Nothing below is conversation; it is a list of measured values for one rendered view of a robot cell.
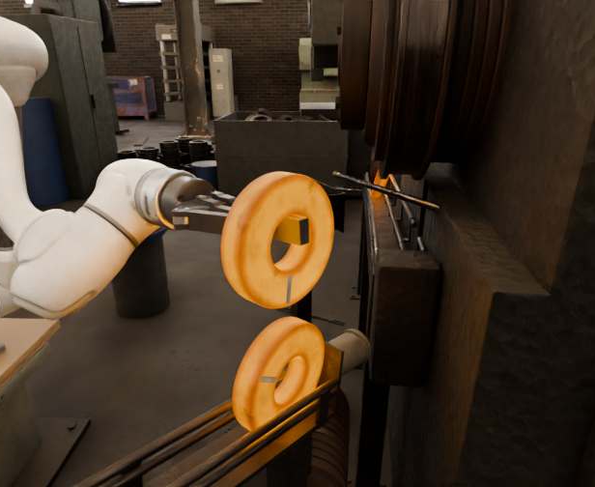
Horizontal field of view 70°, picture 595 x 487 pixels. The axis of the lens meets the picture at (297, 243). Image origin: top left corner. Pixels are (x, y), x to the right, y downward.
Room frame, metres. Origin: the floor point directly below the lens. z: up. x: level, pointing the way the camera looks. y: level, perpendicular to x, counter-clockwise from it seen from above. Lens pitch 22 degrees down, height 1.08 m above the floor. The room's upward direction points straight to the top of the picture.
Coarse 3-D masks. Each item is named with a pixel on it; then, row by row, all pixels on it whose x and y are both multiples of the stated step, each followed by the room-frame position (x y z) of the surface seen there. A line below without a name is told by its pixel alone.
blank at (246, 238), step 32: (256, 192) 0.43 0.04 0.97; (288, 192) 0.45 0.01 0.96; (320, 192) 0.49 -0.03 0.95; (224, 224) 0.42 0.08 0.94; (256, 224) 0.41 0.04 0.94; (320, 224) 0.49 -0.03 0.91; (224, 256) 0.41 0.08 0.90; (256, 256) 0.41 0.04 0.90; (288, 256) 0.48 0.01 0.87; (320, 256) 0.48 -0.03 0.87; (256, 288) 0.41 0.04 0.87; (288, 288) 0.44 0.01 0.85
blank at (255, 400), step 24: (264, 336) 0.44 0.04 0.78; (288, 336) 0.45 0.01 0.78; (312, 336) 0.49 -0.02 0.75; (264, 360) 0.41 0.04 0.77; (288, 360) 0.45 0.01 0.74; (312, 360) 0.49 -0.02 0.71; (240, 384) 0.41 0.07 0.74; (264, 384) 0.41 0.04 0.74; (288, 384) 0.48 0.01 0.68; (312, 384) 0.49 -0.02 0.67; (240, 408) 0.40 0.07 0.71; (264, 408) 0.41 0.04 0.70
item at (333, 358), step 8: (328, 344) 0.51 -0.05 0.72; (328, 352) 0.51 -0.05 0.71; (336, 352) 0.50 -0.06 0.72; (328, 360) 0.51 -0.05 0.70; (336, 360) 0.50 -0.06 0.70; (328, 368) 0.51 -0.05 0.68; (336, 368) 0.50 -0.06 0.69; (320, 376) 0.51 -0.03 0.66; (328, 376) 0.50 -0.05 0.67; (336, 376) 0.50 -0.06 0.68; (320, 384) 0.51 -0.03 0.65; (336, 400) 0.49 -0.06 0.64; (336, 408) 0.49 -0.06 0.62
